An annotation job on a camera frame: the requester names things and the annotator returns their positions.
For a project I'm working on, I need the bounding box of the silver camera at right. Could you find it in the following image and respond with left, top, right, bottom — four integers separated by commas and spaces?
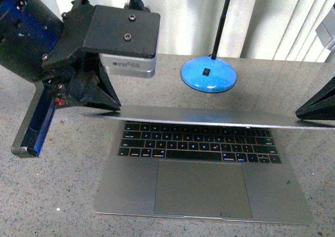
316, 5, 334, 51

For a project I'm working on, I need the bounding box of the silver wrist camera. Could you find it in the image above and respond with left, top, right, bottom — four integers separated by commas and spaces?
98, 3, 161, 79

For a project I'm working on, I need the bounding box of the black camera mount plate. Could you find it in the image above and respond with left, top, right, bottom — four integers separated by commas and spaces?
83, 5, 160, 59

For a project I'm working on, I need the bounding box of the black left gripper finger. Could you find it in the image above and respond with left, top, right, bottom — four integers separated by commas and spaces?
68, 69, 121, 111

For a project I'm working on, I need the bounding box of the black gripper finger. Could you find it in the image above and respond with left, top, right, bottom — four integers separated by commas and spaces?
295, 77, 334, 120

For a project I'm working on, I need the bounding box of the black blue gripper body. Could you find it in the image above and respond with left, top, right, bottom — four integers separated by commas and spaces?
1, 0, 102, 158

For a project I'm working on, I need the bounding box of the grey laptop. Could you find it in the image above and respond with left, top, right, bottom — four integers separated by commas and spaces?
85, 106, 334, 225

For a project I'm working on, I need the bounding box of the white curtain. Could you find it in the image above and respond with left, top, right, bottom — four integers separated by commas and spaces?
33, 0, 335, 63

